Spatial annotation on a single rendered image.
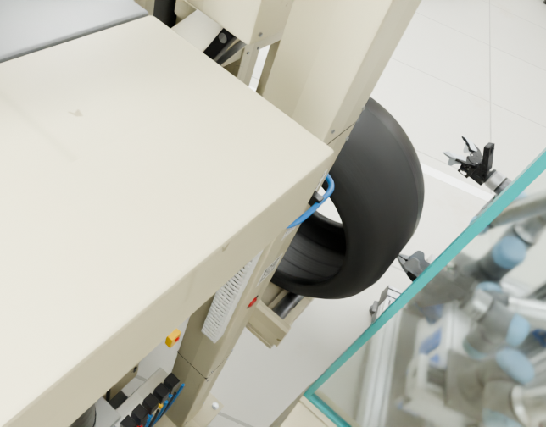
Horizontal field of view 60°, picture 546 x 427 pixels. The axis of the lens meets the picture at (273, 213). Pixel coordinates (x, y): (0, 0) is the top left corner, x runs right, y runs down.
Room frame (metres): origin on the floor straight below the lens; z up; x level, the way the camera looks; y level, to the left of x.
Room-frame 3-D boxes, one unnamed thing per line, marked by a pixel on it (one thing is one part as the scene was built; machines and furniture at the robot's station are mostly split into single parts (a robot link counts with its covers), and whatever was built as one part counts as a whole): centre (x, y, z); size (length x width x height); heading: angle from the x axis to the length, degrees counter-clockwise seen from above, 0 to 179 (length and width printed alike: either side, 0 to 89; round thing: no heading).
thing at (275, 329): (0.76, 0.01, 0.90); 0.40 x 0.03 x 0.10; 71
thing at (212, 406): (0.68, 0.01, 0.01); 0.27 x 0.27 x 0.02; 71
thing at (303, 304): (0.88, -0.18, 0.84); 0.36 x 0.09 x 0.06; 161
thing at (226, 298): (0.59, 0.01, 1.19); 0.05 x 0.04 x 0.48; 71
